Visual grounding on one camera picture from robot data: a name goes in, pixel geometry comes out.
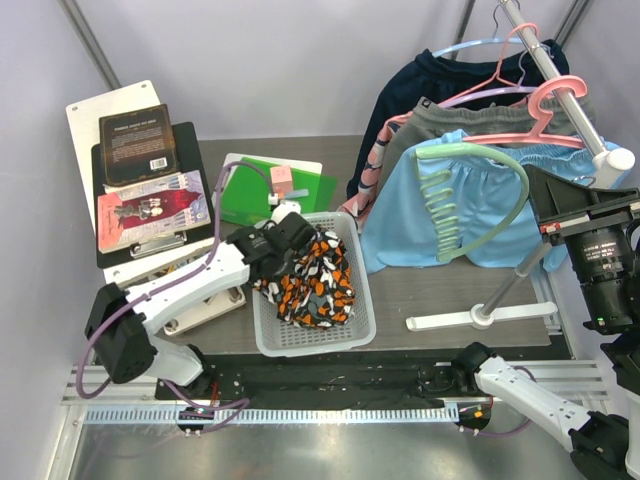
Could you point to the green folder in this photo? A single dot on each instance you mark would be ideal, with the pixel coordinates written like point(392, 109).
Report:
point(244, 198)

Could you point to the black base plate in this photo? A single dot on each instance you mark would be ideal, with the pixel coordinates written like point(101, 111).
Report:
point(353, 380)

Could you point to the orange blue eraser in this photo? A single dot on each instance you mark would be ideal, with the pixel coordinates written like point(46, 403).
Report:
point(295, 194)

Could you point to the blue comic book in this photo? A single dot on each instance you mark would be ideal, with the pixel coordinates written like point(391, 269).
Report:
point(174, 266)

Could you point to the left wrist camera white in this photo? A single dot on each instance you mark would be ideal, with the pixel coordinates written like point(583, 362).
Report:
point(282, 207)

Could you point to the pink plastic hanger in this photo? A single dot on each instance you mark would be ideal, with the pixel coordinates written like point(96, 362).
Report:
point(542, 116)

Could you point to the light blue hanger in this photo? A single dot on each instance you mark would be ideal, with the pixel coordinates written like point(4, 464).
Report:
point(465, 47)

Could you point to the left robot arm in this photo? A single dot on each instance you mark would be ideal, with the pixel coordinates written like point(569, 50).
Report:
point(124, 324)

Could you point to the light blue shorts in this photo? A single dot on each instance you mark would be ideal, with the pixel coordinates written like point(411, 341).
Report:
point(399, 231)

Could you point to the white clothes rack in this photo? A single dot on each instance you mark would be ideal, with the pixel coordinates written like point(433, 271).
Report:
point(569, 119)

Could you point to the purple hanger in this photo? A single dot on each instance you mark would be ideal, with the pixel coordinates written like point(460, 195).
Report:
point(506, 88)

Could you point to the perforated cable duct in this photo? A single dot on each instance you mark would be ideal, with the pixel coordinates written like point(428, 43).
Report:
point(183, 415)

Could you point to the green plastic hanger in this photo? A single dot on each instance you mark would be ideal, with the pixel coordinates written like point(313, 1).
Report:
point(442, 210)

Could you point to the grey shorts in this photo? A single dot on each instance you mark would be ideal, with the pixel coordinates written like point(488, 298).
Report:
point(429, 121)

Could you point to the red pink comic book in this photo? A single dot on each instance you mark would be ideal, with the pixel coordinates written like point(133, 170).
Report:
point(143, 212)

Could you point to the black clipboard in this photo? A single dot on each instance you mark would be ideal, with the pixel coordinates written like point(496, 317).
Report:
point(189, 157)

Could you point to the pink cube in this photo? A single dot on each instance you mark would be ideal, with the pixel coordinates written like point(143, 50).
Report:
point(281, 179)

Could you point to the white plastic basket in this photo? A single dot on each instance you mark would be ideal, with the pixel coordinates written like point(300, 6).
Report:
point(275, 338)

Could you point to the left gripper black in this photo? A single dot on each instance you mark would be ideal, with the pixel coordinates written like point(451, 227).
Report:
point(290, 265)

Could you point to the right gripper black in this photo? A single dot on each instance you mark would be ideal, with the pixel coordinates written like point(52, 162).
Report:
point(562, 205)

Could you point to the orange camouflage shorts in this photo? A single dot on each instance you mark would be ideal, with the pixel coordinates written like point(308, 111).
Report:
point(317, 292)

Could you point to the dark brown book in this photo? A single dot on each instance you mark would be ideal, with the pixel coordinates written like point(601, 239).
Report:
point(137, 146)

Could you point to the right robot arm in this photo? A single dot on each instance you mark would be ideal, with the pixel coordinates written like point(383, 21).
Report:
point(601, 446)

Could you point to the navy blue shorts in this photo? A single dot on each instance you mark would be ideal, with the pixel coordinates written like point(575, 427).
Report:
point(437, 79)

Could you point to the thin pink hanger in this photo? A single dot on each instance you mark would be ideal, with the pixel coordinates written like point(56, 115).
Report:
point(447, 81)

